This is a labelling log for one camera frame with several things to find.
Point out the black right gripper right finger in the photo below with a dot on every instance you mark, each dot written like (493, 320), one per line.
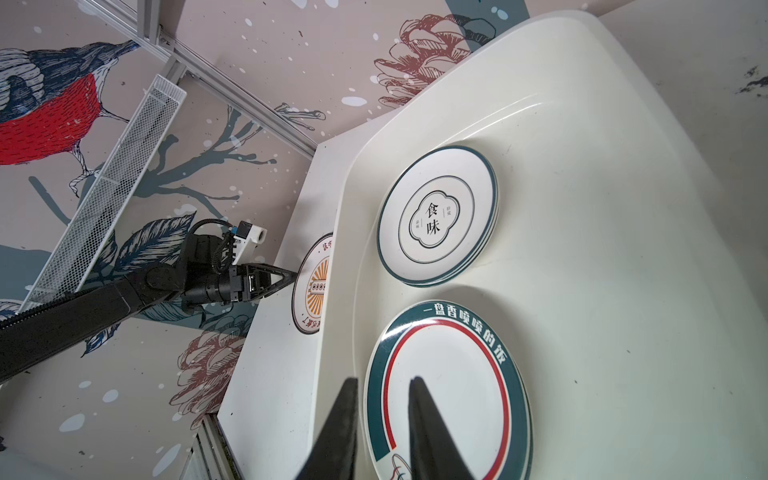
(433, 453)

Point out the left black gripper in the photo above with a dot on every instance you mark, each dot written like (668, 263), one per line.
(243, 283)

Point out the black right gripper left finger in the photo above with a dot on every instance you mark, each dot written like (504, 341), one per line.
(334, 452)

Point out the orange sunburst plate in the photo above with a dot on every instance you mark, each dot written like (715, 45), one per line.
(309, 288)

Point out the green red ring plate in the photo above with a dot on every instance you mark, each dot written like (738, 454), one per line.
(473, 380)

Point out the white plate black emblem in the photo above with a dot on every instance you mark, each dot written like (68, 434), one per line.
(438, 216)

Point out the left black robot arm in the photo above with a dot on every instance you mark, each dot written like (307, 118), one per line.
(40, 333)

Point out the white plastic bin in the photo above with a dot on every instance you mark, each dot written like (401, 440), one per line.
(635, 312)

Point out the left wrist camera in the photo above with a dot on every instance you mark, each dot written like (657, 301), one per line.
(246, 240)

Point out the white wire mesh basket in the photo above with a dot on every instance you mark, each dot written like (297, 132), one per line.
(87, 233)

